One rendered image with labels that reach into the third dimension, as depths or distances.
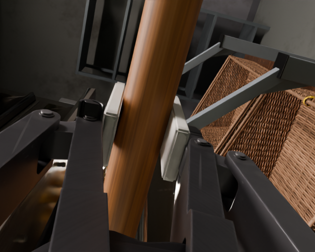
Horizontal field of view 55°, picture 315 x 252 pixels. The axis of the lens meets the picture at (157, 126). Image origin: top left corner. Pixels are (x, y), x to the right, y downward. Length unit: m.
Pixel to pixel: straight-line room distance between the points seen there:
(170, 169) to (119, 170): 0.04
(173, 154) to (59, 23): 3.73
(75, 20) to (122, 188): 3.65
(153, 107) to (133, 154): 0.03
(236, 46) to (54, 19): 3.03
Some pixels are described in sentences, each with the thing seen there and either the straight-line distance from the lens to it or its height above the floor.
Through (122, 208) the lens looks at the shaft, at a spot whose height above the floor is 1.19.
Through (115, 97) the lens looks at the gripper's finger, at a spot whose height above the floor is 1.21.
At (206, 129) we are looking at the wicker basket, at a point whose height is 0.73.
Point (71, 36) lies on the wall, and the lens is 3.84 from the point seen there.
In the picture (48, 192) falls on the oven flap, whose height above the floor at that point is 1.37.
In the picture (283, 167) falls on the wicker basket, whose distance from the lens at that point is 1.23.
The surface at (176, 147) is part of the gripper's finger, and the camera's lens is 0.15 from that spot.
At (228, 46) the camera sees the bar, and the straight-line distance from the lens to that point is 1.05.
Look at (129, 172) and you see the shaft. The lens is 0.18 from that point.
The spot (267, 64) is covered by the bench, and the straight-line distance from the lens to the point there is 1.61.
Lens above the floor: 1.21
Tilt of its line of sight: 7 degrees down
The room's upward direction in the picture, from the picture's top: 77 degrees counter-clockwise
